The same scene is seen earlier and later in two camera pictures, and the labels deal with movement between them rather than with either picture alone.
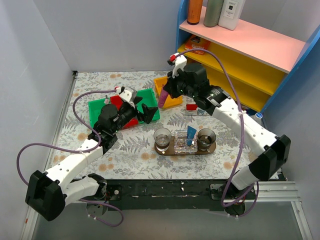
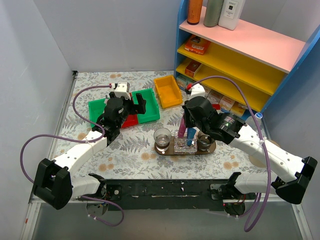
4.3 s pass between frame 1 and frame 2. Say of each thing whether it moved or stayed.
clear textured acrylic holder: stayed
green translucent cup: stayed
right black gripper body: moved
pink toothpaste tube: moved
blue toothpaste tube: stayed
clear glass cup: stayed
